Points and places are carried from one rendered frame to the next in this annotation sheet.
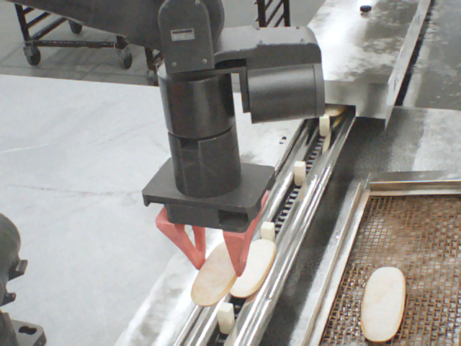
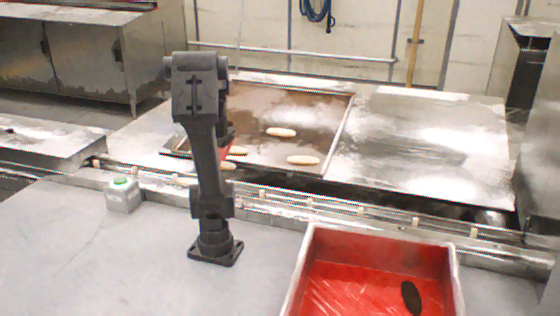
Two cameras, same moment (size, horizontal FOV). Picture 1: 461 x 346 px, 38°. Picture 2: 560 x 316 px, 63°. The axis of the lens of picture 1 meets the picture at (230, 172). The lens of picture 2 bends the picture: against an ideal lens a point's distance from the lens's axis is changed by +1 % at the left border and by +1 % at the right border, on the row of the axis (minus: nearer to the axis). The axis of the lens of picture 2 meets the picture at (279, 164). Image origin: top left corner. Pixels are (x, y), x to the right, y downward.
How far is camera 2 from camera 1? 1.26 m
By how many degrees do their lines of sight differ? 79
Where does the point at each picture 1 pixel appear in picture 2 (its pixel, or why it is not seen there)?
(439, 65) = not seen: hidden behind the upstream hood
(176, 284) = not seen: hidden behind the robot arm
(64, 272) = (159, 239)
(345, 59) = (68, 140)
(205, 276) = (225, 164)
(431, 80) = not seen: hidden behind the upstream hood
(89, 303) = (185, 229)
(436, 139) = (116, 151)
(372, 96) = (102, 143)
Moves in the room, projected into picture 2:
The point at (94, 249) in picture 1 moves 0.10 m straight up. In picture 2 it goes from (146, 232) to (140, 200)
